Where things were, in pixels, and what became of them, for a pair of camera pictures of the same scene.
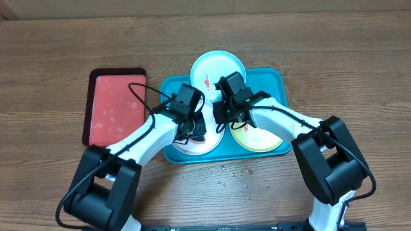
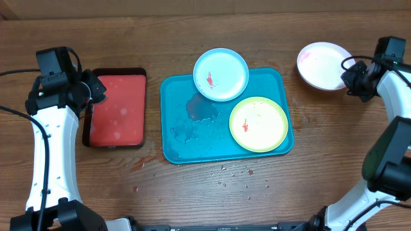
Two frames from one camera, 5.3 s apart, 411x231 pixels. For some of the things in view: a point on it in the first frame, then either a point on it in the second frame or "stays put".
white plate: x=214 y=135 to x=319 y=64
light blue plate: x=209 y=68 stays put
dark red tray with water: x=112 y=111 stays put
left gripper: x=201 y=128 to x=99 y=86
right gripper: x=221 y=108 to x=350 y=76
